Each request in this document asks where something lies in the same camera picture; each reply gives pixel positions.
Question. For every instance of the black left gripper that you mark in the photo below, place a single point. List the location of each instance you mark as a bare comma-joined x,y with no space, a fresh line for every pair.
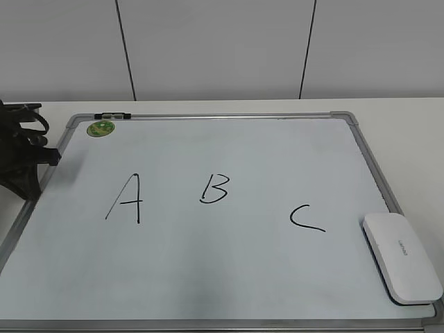
23,148

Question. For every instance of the white whiteboard eraser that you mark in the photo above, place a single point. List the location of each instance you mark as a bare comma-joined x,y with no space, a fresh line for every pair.
408,273

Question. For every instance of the round green magnet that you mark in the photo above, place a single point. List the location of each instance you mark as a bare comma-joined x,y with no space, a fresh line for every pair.
100,128

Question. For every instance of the white whiteboard with grey frame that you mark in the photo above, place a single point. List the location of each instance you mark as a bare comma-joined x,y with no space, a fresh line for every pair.
187,223

